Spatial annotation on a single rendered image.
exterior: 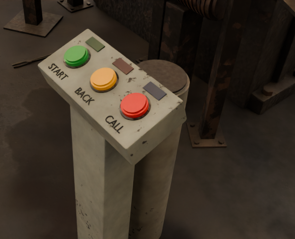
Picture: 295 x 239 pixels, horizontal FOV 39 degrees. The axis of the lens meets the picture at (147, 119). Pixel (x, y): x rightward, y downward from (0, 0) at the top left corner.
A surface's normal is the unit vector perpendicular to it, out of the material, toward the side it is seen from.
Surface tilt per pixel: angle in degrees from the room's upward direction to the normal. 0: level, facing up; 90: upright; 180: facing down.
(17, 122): 0
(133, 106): 20
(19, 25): 0
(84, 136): 90
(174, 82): 0
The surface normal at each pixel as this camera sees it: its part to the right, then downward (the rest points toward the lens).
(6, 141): 0.07, -0.74
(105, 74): -0.18, -0.56
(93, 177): -0.76, 0.39
